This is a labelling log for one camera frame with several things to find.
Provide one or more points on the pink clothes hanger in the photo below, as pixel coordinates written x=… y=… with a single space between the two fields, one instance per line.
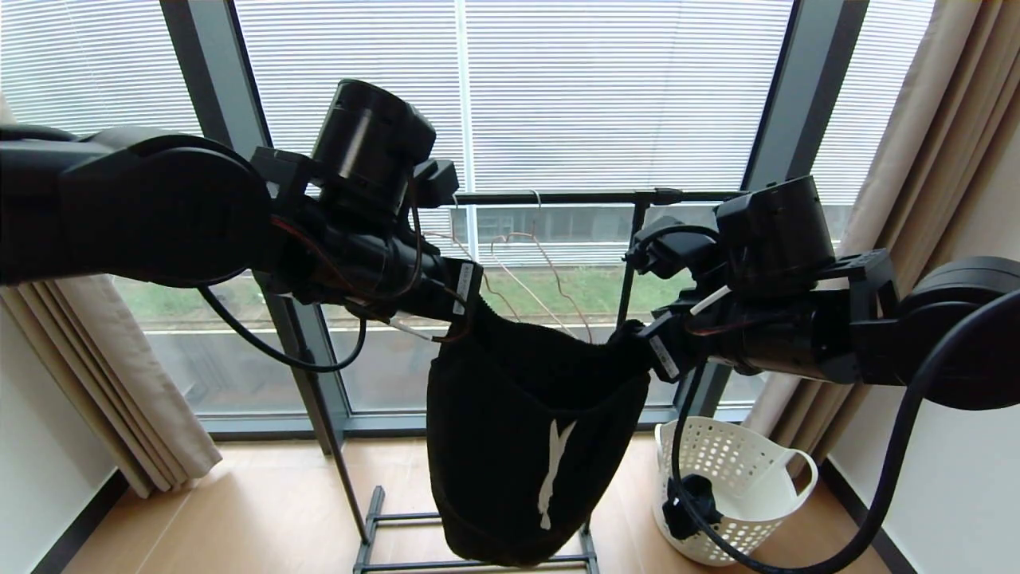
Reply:
x=526 y=234
x=494 y=293

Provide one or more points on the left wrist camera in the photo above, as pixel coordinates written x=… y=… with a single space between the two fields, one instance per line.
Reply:
x=434 y=183

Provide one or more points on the black garment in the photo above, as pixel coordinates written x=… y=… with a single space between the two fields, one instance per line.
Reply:
x=693 y=502

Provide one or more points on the black clothes rack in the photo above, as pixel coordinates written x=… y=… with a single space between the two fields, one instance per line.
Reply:
x=558 y=197

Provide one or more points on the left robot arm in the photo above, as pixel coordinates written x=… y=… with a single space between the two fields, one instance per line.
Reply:
x=143 y=215

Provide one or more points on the black shorts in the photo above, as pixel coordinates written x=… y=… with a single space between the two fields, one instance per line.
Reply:
x=494 y=430

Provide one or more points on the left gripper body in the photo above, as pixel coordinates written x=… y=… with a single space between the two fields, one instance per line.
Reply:
x=382 y=267

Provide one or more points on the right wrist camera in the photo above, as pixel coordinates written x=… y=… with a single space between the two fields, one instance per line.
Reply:
x=677 y=247

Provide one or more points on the beige curtain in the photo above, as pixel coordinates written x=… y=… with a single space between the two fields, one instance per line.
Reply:
x=916 y=159
x=96 y=375

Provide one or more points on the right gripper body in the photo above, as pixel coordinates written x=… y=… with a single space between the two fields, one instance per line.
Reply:
x=765 y=343

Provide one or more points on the white laundry basket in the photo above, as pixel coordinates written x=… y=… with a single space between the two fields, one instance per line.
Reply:
x=749 y=478

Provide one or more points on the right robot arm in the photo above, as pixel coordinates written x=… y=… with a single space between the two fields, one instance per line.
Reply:
x=964 y=335

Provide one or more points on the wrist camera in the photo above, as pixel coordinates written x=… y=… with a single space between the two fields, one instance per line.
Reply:
x=677 y=247
x=434 y=183

